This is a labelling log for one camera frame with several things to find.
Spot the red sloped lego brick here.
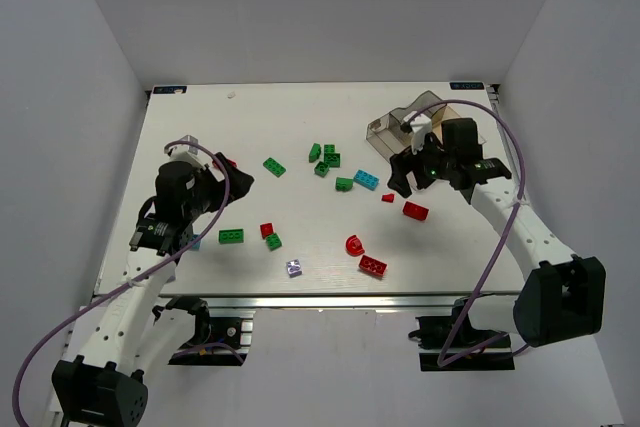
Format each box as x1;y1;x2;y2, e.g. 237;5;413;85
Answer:
402;201;429;222

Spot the cyan 2x4 lego brick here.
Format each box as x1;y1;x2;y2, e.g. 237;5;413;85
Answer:
353;170;379;191

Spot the cyan square lego upturned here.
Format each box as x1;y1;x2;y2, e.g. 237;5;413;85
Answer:
191;234;201;251

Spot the red small square lego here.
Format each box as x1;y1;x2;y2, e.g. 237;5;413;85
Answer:
260;223;274;239

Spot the red arch lego piece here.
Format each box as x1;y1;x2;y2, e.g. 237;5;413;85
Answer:
345;235;365;257

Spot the red 2x3 lego brick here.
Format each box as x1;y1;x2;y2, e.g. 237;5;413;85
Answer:
358;255;387;278

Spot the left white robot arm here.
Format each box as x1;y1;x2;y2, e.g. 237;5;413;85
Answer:
52;148;254;426

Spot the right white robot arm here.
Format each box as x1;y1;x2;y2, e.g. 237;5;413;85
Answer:
388;115;606;347

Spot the green 2x3 lego brick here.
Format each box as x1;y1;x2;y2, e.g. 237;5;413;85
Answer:
263;157;286;177

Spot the green flat lego upturned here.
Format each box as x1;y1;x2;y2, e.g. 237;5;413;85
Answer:
218;228;244;245

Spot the green curved lego brick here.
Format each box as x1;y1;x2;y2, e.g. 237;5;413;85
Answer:
335;177;353;192

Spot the green studded lego cube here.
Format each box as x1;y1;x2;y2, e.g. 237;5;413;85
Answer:
265;233;282;251

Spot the green square lego upturned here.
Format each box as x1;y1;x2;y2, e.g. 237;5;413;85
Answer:
323;144;341;168

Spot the green small lego cube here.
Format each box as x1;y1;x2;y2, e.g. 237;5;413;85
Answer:
314;161;330;178

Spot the green slanted lego brick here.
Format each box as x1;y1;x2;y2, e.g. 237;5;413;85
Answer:
308;143;322;163

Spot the blue label sticker right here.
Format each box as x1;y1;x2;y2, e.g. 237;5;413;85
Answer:
449;82;485;91

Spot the blue label sticker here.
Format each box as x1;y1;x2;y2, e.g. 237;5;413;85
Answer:
152;86;187;95
449;82;485;91

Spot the purple studded lego cube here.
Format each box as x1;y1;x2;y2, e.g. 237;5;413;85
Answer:
286;259;302;278

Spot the blue label sticker left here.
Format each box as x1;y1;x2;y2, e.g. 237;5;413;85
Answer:
152;86;187;95

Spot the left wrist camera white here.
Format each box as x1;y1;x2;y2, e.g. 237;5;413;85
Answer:
164;135;206;168

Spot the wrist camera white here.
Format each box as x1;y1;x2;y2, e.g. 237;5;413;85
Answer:
400;112;432;155
164;135;206;168

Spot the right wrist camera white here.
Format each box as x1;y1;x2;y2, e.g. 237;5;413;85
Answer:
400;112;432;155

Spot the aluminium table rail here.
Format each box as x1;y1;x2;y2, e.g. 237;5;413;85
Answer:
92;291;526;312

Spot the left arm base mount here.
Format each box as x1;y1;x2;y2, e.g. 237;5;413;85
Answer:
152;296;247;366

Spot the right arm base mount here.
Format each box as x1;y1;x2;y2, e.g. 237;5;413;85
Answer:
408;299;516;373

